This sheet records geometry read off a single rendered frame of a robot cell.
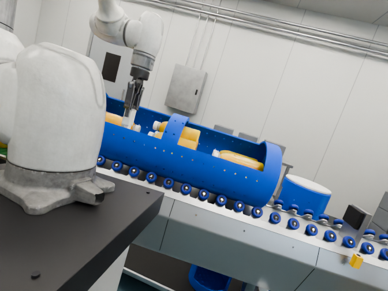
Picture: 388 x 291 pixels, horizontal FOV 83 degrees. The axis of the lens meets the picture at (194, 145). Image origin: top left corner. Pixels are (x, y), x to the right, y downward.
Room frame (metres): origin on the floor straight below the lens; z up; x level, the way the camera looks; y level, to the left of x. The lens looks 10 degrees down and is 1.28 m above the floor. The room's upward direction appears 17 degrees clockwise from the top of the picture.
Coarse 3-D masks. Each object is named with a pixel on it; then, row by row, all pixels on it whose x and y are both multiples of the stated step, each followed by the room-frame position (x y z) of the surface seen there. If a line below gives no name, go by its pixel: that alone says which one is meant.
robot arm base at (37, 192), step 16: (0, 176) 0.37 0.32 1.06; (16, 176) 0.35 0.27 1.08; (32, 176) 0.35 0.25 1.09; (48, 176) 0.36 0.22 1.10; (64, 176) 0.37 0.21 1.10; (80, 176) 0.39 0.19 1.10; (96, 176) 0.47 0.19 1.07; (0, 192) 0.35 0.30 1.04; (16, 192) 0.34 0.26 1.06; (32, 192) 0.34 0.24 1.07; (48, 192) 0.35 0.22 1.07; (64, 192) 0.37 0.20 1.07; (80, 192) 0.37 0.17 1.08; (96, 192) 0.37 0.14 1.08; (32, 208) 0.31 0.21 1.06; (48, 208) 0.33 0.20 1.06
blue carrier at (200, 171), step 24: (144, 120) 1.09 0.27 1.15; (168, 120) 1.06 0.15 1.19; (120, 144) 0.83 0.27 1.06; (144, 144) 1.09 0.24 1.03; (168, 144) 0.82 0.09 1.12; (216, 144) 1.08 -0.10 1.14; (240, 144) 1.05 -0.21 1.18; (264, 144) 0.99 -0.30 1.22; (144, 168) 0.87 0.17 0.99; (168, 168) 0.83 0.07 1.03; (192, 168) 0.82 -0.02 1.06; (216, 168) 0.81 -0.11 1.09; (240, 168) 0.81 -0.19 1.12; (264, 168) 0.81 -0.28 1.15; (216, 192) 0.86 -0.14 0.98; (240, 192) 0.82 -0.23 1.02; (264, 192) 0.80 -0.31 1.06
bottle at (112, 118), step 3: (108, 114) 0.90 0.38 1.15; (111, 114) 0.90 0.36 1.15; (114, 114) 0.91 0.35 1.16; (108, 117) 0.89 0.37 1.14; (111, 117) 0.89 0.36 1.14; (114, 117) 0.89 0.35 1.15; (117, 117) 0.90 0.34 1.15; (120, 117) 0.91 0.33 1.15; (105, 120) 0.88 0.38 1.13; (108, 120) 0.88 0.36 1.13; (111, 120) 0.88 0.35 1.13; (114, 120) 0.89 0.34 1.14; (117, 120) 0.89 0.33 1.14; (120, 120) 0.90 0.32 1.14; (111, 123) 0.88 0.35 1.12; (114, 123) 0.88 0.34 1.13; (117, 123) 0.89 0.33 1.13; (120, 123) 0.89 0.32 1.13; (123, 126) 0.90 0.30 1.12
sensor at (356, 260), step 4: (352, 256) 0.78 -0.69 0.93; (356, 256) 0.76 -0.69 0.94; (360, 256) 0.77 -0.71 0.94; (348, 260) 0.79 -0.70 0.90; (352, 260) 0.77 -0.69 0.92; (356, 260) 0.76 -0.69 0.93; (360, 260) 0.76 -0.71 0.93; (352, 264) 0.76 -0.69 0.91; (356, 264) 0.76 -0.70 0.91; (360, 264) 0.76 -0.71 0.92
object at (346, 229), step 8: (352, 208) 0.93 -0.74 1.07; (360, 208) 0.92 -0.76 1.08; (344, 216) 0.96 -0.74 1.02; (352, 216) 0.92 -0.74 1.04; (360, 216) 0.88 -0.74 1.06; (368, 216) 0.87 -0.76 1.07; (344, 224) 0.96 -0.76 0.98; (352, 224) 0.90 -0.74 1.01; (360, 224) 0.88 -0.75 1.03; (344, 232) 0.94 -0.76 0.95; (352, 232) 0.90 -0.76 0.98; (360, 232) 0.87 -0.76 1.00
